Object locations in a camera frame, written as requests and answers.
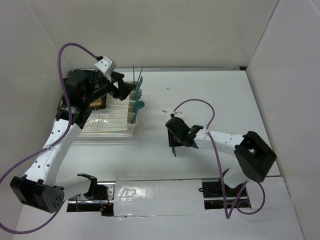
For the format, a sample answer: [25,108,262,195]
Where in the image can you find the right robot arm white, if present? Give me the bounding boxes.
[110,71,276,196]

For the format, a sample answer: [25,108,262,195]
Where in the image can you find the cream utensil holder near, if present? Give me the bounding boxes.
[127,101,138,130]

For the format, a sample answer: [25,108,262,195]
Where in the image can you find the cream utensil holder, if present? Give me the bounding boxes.
[127,101,138,130]
[128,81,142,101]

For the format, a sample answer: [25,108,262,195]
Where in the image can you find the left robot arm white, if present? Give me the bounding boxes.
[10,69,136,213]

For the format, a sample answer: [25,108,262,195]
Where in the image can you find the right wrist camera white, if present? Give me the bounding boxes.
[170,111,185,120]

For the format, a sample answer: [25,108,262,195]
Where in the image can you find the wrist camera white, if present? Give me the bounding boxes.
[170,111,185,120]
[94,56,117,81]

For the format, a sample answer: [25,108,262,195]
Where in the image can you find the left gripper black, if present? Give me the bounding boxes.
[83,70,136,105]

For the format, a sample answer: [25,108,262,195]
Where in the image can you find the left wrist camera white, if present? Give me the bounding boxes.
[94,56,117,81]

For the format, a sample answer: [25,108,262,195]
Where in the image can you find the cream utensil holder far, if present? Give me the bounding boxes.
[128,81,142,101]

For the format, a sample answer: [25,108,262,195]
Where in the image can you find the metal wire dish rack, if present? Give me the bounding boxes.
[76,94,137,141]

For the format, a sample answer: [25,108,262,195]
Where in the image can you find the teal plastic spoon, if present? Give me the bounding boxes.
[130,102,145,124]
[130,100,146,124]

